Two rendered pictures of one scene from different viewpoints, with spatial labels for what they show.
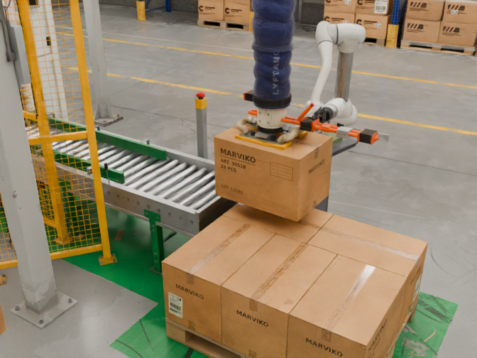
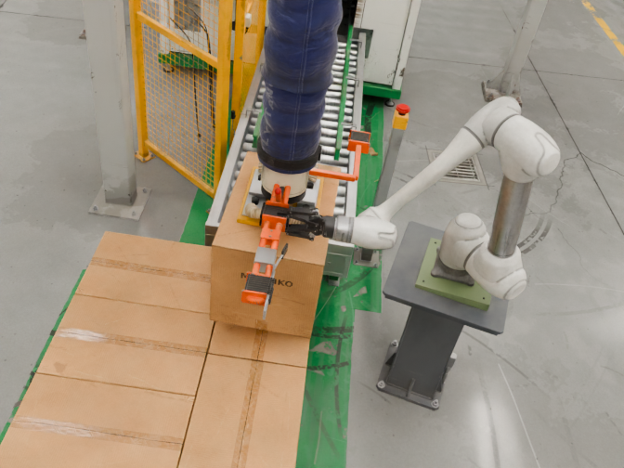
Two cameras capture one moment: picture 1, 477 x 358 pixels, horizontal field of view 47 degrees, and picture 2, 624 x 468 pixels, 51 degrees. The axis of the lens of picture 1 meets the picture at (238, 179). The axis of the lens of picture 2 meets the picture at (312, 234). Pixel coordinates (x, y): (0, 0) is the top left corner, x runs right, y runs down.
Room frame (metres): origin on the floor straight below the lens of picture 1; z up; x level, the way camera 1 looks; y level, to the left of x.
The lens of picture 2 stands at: (2.09, -1.88, 2.65)
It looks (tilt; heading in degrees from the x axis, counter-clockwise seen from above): 42 degrees down; 56
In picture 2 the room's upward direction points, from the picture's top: 9 degrees clockwise
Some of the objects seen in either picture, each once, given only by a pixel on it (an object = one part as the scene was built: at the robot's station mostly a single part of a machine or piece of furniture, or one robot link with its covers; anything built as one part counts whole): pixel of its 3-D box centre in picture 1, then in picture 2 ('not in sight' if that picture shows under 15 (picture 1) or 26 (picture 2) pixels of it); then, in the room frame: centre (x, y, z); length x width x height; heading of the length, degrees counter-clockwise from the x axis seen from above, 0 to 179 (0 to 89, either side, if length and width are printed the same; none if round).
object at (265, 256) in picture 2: (344, 132); (265, 260); (2.80, -0.58, 1.20); 0.07 x 0.07 x 0.04; 56
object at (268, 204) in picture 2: (309, 123); (275, 215); (2.92, -0.40, 1.20); 0.10 x 0.08 x 0.06; 146
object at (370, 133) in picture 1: (367, 136); (255, 288); (2.72, -0.69, 1.20); 0.08 x 0.07 x 0.05; 56
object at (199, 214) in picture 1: (228, 194); (279, 238); (3.22, 0.07, 0.58); 0.70 x 0.03 x 0.06; 147
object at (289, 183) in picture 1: (272, 166); (278, 240); (3.05, -0.21, 0.87); 0.60 x 0.40 x 0.40; 55
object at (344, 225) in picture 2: (329, 112); (343, 228); (3.11, -0.54, 1.20); 0.09 x 0.06 x 0.09; 57
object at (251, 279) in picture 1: (297, 280); (182, 379); (2.60, -0.34, 0.34); 1.20 x 1.00 x 0.40; 57
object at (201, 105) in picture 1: (202, 158); (382, 192); (3.95, 0.28, 0.50); 0.07 x 0.07 x 1.00; 57
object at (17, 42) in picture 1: (11, 52); not in sight; (2.86, 1.19, 1.62); 0.20 x 0.05 x 0.30; 57
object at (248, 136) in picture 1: (262, 137); (258, 191); (2.98, -0.14, 1.09); 0.34 x 0.10 x 0.05; 56
